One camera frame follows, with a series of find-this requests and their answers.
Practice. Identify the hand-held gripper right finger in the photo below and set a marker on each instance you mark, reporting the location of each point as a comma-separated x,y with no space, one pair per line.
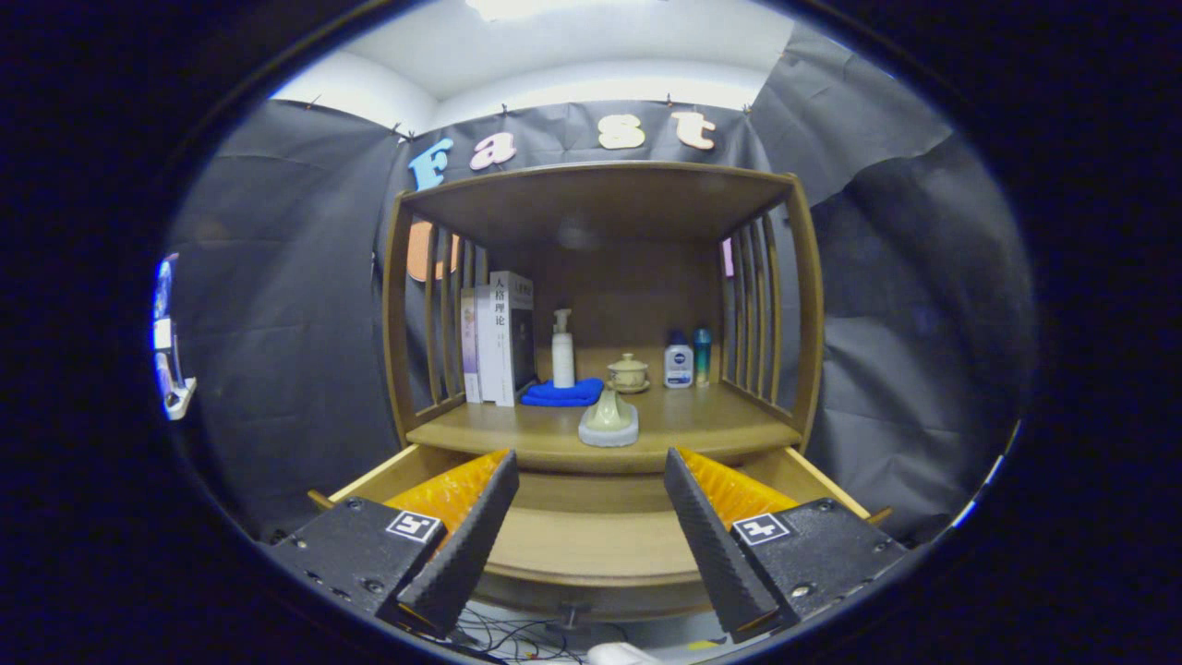
711,545

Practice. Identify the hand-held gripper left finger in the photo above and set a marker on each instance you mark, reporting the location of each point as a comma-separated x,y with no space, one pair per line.
462,545

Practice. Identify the wooden drawer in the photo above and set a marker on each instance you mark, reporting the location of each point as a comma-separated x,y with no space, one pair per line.
591,545

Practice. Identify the wooden countertop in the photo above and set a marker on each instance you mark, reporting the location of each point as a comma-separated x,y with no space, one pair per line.
702,420

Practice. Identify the wooden cabinet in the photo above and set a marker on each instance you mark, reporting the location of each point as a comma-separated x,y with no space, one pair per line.
600,199

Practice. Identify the blue folded cloth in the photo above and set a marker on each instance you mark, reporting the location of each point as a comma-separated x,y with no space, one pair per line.
554,394

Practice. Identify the white bottle with blue cap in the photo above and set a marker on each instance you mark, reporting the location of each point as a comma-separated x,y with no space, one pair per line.
678,368

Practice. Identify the teal slim bottle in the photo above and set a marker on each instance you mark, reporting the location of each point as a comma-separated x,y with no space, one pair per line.
702,360

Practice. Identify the beige lidded teacup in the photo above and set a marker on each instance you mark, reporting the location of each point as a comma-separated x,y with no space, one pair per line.
629,372

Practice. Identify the thin pale book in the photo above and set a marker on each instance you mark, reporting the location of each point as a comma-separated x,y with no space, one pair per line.
469,351

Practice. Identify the thick white book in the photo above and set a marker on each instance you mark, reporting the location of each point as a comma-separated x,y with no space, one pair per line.
499,351

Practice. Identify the white pump bottle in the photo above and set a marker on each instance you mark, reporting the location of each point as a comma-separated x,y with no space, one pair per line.
563,365

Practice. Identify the white wall fixture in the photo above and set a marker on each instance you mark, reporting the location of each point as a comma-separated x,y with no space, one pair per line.
175,397

